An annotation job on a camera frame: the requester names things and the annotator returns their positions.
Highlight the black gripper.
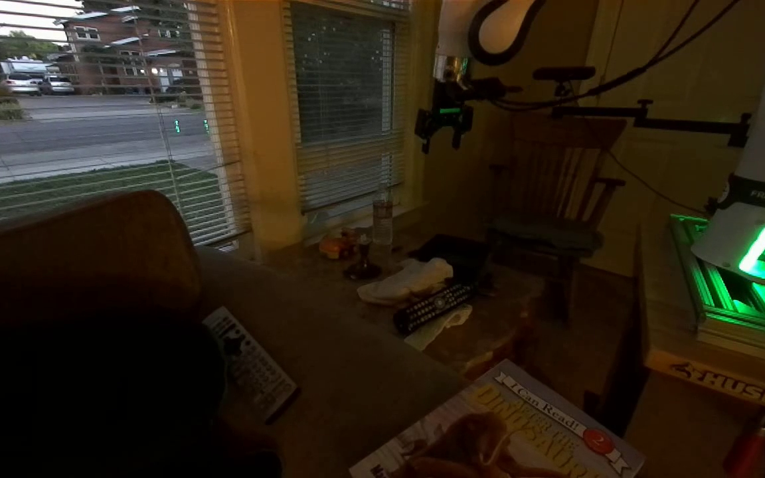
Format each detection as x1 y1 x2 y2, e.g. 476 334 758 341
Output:
414 78 506 156

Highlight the small orange object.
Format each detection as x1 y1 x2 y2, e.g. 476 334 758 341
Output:
315 229 357 262

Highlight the clear glass jar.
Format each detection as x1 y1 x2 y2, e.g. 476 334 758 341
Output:
368 196 397 249

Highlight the narrow white window blind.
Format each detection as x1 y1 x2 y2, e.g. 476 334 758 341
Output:
280 0 408 233

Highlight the black tray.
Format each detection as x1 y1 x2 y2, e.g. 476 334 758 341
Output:
405 230 495 286

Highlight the wooden rocking chair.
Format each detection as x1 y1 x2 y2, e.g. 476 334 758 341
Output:
483 115 631 327

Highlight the white crumpled cloth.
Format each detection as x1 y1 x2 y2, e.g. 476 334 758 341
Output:
355 256 457 307

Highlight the small dark figurine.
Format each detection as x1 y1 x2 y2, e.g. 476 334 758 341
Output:
343 237 381 283

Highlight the black remote control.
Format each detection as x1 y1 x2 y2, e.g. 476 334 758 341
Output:
391 279 483 337

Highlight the wooden coffee table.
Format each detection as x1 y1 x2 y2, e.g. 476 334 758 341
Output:
259 230 553 382

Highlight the white paper sheet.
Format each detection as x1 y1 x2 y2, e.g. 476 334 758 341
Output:
402 303 476 355

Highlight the white keypad remote control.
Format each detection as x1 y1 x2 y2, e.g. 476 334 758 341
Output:
199 305 299 424

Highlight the magazine with orange cover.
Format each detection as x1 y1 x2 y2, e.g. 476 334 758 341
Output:
348 355 648 478

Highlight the Husky tool cabinet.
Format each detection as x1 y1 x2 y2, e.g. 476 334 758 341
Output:
634 221 765 416

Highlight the wide white window blind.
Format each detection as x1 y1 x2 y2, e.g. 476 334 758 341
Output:
0 0 252 249

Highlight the brown couch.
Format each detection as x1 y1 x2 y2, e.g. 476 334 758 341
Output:
0 188 464 478

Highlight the white parked van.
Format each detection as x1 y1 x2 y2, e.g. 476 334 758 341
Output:
0 55 76 98

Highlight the red bottle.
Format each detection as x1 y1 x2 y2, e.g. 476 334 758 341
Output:
719 411 765 478

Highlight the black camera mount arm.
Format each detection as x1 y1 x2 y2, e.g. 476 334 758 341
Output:
530 63 754 151

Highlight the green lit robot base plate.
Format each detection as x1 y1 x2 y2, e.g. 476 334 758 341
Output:
669 210 765 341

